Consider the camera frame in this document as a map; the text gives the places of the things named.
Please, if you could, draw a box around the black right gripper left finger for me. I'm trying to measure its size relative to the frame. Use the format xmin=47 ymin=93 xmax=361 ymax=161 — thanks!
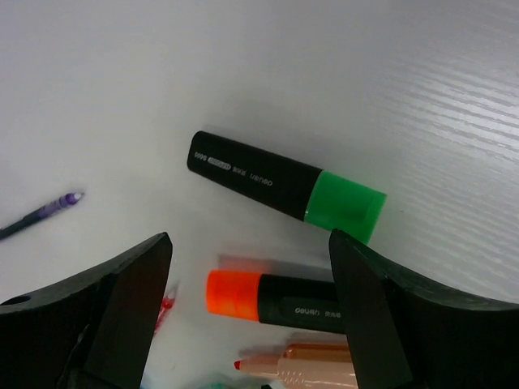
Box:
xmin=1 ymin=233 xmax=173 ymax=388

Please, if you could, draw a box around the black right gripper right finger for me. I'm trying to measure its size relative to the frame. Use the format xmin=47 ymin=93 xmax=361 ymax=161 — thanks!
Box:
xmin=328 ymin=229 xmax=518 ymax=388

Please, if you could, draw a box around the peach translucent marker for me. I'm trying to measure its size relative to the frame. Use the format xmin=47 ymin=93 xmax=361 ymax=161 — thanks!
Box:
xmin=234 ymin=343 xmax=358 ymax=389

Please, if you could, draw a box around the orange cap black highlighter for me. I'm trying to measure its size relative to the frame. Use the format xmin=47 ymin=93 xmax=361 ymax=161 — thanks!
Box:
xmin=205 ymin=270 xmax=343 ymax=334

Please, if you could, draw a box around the green cap black highlighter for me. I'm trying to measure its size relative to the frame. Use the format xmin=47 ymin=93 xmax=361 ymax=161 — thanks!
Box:
xmin=187 ymin=130 xmax=387 ymax=244

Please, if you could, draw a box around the red gel pen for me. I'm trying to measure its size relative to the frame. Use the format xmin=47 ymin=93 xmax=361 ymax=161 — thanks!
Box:
xmin=154 ymin=284 xmax=178 ymax=335

